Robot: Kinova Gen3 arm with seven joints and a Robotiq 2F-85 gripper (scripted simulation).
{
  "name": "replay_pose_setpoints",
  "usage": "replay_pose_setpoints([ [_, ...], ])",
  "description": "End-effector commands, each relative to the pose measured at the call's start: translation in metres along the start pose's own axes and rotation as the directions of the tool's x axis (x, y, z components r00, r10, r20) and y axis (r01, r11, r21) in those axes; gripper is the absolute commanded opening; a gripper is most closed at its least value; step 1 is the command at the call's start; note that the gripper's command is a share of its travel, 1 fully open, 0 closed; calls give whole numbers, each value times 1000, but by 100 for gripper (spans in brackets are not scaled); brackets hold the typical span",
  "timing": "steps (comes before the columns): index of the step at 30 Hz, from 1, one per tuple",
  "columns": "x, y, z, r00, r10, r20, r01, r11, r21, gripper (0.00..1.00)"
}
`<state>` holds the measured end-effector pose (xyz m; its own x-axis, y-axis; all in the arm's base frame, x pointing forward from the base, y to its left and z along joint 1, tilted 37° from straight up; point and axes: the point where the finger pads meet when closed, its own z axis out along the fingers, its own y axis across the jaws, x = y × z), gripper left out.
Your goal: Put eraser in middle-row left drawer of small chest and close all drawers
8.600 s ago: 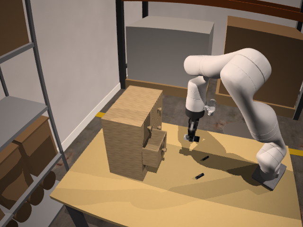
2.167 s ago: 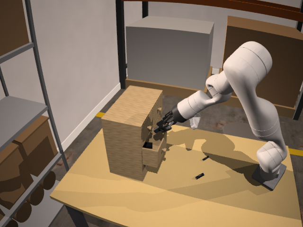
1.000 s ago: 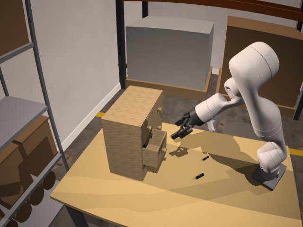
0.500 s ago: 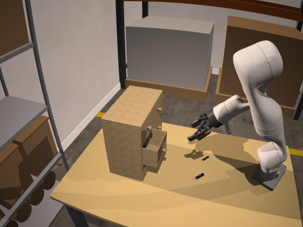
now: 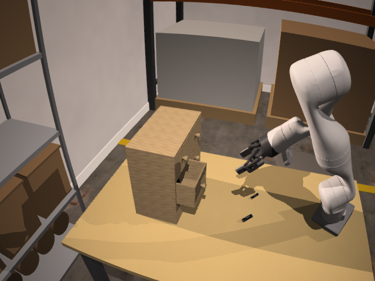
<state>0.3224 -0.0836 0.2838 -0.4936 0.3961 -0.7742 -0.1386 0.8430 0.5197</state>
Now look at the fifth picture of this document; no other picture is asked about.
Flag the black aa battery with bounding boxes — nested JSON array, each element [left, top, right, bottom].
[[242, 214, 253, 222]]

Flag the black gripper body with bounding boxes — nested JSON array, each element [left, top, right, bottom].
[[253, 133, 279, 160]]

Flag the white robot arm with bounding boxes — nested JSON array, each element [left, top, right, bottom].
[[267, 50, 356, 224]]

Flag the light wooden chest of drawers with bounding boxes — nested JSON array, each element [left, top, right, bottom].
[[125, 106, 202, 225]]

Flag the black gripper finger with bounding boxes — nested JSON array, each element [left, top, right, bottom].
[[235, 148, 264, 174], [240, 137, 260, 157]]

